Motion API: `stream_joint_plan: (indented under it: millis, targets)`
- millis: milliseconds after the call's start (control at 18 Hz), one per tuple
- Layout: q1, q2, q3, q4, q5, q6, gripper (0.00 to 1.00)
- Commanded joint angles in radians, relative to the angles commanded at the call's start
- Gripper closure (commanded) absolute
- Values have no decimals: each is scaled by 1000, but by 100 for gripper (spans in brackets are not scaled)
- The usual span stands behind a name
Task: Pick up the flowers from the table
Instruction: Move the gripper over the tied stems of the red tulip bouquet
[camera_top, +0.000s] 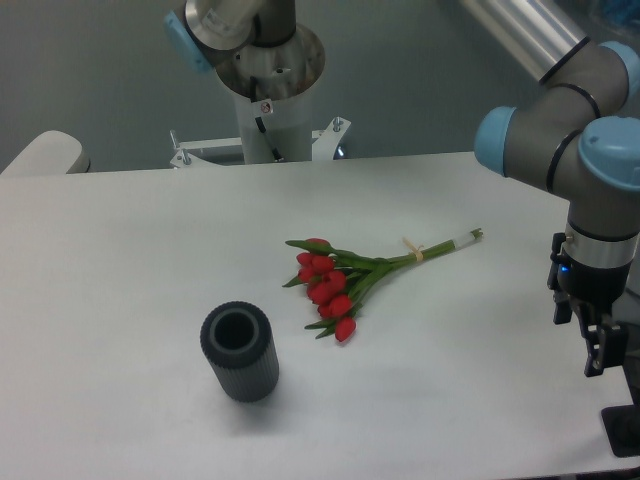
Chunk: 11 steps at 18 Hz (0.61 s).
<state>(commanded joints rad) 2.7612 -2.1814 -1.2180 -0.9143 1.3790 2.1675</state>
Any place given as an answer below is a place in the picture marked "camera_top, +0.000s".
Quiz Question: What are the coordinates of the red tulip bouquet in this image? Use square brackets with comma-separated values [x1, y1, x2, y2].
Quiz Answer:
[284, 228, 484, 343]

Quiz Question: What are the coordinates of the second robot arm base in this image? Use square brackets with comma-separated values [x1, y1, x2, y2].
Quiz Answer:
[163, 0, 326, 102]

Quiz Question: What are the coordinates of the black cable on pedestal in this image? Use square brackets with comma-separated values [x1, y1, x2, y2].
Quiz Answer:
[249, 74, 287, 163]

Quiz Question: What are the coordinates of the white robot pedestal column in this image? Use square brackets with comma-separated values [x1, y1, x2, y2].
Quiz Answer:
[232, 91, 313, 164]

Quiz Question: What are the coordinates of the white chair backrest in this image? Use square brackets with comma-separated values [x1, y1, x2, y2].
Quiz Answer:
[1, 130, 91, 178]

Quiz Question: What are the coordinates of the dark grey ribbed vase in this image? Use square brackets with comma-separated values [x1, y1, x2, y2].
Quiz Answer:
[199, 301, 279, 403]

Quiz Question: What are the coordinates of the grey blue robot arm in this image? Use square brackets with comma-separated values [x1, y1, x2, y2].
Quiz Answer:
[465, 1, 639, 377]

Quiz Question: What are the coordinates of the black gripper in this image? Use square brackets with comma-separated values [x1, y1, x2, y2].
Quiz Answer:
[547, 232, 631, 377]

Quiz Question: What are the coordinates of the white metal mounting bracket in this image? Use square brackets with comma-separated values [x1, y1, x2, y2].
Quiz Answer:
[170, 116, 352, 169]

